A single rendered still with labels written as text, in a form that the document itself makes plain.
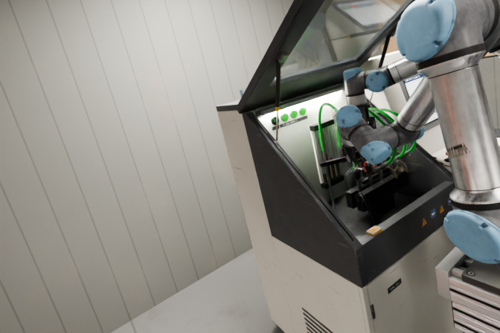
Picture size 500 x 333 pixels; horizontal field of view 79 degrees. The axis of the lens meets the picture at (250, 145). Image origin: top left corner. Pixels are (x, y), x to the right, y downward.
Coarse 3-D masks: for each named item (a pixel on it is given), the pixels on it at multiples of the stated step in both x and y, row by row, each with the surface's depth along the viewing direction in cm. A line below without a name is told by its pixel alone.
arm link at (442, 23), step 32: (416, 0) 58; (448, 0) 54; (480, 0) 56; (416, 32) 58; (448, 32) 54; (480, 32) 55; (416, 64) 62; (448, 64) 56; (448, 96) 58; (480, 96) 57; (448, 128) 60; (480, 128) 57; (480, 160) 58; (480, 192) 58; (448, 224) 64; (480, 224) 57; (480, 256) 60
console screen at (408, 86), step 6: (408, 78) 166; (414, 78) 168; (420, 78) 171; (402, 84) 163; (408, 84) 165; (414, 84) 167; (402, 90) 162; (408, 90) 164; (408, 96) 164; (432, 114) 170; (432, 120) 169; (438, 120) 172; (426, 126) 166; (432, 126) 169
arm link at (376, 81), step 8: (392, 64) 107; (400, 64) 104; (408, 64) 103; (376, 72) 107; (384, 72) 107; (392, 72) 106; (400, 72) 105; (408, 72) 104; (416, 72) 104; (368, 80) 108; (376, 80) 107; (384, 80) 106; (392, 80) 107; (400, 80) 107; (368, 88) 109; (376, 88) 108; (384, 88) 107
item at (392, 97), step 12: (372, 60) 157; (384, 60) 160; (396, 60) 164; (396, 84) 161; (384, 96) 157; (396, 96) 160; (384, 108) 159; (396, 108) 158; (432, 132) 168; (420, 144) 162; (432, 144) 167; (444, 144) 171
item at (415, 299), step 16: (432, 240) 131; (448, 240) 137; (416, 256) 125; (432, 256) 132; (384, 272) 116; (400, 272) 121; (416, 272) 126; (432, 272) 133; (368, 288) 111; (384, 288) 116; (400, 288) 121; (416, 288) 127; (432, 288) 134; (384, 304) 117; (400, 304) 122; (416, 304) 128; (432, 304) 135; (448, 304) 142; (384, 320) 117; (400, 320) 123; (416, 320) 129; (432, 320) 136; (448, 320) 143
